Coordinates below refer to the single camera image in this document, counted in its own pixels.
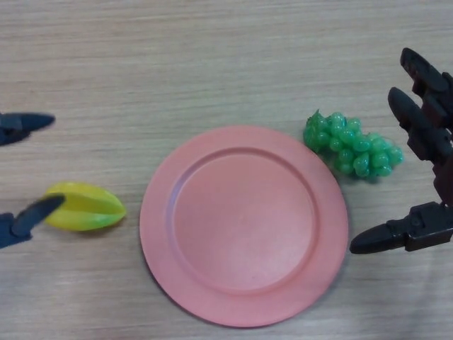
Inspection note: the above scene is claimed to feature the yellow green starfruit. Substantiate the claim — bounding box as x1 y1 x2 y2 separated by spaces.
44 181 127 232

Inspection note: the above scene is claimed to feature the green grape bunch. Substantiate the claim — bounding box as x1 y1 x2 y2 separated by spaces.
303 108 404 181

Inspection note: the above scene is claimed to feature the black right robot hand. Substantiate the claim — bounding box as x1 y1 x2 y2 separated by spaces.
350 47 453 255

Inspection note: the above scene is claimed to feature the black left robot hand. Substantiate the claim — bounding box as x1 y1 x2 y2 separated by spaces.
0 112 67 251

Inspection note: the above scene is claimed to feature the pink round plate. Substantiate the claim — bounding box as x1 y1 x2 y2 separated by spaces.
139 124 350 327

